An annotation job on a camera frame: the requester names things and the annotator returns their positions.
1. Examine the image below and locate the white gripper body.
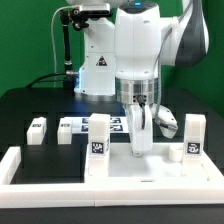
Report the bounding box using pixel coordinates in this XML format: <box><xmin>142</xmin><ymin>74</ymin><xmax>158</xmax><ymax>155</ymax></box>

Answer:
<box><xmin>125</xmin><ymin>104</ymin><xmax>153</xmax><ymax>154</ymax></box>

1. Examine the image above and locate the white desk tabletop tray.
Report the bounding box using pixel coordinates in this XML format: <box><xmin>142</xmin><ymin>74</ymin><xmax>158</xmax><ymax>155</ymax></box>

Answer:
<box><xmin>84</xmin><ymin>143</ymin><xmax>224</xmax><ymax>189</ymax></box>

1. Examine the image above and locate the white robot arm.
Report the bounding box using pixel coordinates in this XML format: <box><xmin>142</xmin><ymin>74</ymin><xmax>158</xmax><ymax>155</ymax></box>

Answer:
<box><xmin>66</xmin><ymin>0</ymin><xmax>209</xmax><ymax>155</ymax></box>

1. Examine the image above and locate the fiducial marker sheet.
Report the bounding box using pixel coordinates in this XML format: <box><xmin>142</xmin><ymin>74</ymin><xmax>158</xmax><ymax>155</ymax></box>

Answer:
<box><xmin>72</xmin><ymin>116</ymin><xmax>128</xmax><ymax>134</ymax></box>

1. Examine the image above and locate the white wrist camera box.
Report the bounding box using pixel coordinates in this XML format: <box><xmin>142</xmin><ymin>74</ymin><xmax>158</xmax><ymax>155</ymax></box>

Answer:
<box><xmin>155</xmin><ymin>105</ymin><xmax>178</xmax><ymax>139</ymax></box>

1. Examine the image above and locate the white U-shaped obstacle frame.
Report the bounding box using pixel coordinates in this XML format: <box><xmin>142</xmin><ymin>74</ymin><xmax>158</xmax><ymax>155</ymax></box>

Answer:
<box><xmin>0</xmin><ymin>147</ymin><xmax>224</xmax><ymax>208</ymax></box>

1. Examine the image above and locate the black cable on table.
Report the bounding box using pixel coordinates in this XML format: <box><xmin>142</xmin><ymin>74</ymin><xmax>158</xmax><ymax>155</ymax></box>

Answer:
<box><xmin>25</xmin><ymin>72</ymin><xmax>69</xmax><ymax>89</ymax></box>

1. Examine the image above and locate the mounted grey camera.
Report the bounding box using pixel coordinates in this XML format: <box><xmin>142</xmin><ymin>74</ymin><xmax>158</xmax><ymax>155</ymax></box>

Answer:
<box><xmin>79</xmin><ymin>3</ymin><xmax>111</xmax><ymax>17</ymax></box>

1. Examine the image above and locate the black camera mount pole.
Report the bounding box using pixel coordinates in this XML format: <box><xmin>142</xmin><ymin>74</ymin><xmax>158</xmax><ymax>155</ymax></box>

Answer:
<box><xmin>60</xmin><ymin>10</ymin><xmax>74</xmax><ymax>92</ymax></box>

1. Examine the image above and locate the white camera cable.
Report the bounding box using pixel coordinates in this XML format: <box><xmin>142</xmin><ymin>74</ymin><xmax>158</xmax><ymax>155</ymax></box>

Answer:
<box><xmin>50</xmin><ymin>5</ymin><xmax>73</xmax><ymax>89</ymax></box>

